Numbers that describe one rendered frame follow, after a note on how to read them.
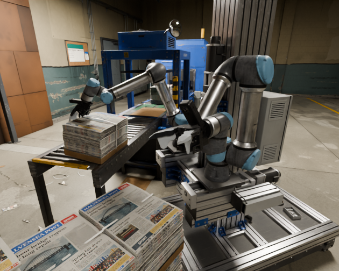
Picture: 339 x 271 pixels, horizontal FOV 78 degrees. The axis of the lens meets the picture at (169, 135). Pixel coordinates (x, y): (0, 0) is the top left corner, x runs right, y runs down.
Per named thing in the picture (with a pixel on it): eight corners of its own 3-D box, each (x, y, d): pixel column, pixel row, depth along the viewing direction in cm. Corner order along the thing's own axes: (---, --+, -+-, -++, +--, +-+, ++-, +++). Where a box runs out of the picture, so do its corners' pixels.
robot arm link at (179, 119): (177, 136, 153) (177, 118, 149) (171, 130, 165) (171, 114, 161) (192, 134, 157) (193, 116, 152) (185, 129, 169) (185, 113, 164)
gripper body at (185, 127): (192, 155, 64) (214, 143, 72) (190, 127, 62) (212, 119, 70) (174, 151, 69) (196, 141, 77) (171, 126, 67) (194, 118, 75)
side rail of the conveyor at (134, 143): (100, 188, 132) (98, 171, 128) (93, 186, 133) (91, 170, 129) (162, 126, 254) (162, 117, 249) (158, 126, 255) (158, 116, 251)
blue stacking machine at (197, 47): (210, 127, 476) (217, 26, 406) (156, 122, 508) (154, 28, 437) (214, 112, 613) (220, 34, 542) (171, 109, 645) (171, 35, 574)
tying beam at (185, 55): (179, 59, 223) (179, 49, 220) (101, 59, 247) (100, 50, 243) (190, 59, 285) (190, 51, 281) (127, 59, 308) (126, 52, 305)
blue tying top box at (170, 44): (166, 50, 234) (166, 30, 228) (118, 50, 249) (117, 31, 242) (176, 51, 275) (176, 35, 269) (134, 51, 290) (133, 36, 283)
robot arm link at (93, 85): (100, 85, 138) (87, 79, 135) (94, 99, 143) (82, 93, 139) (101, 81, 145) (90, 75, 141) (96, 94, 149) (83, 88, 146)
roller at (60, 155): (107, 167, 145) (103, 165, 141) (51, 159, 157) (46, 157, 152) (108, 160, 147) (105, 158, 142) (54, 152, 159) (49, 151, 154)
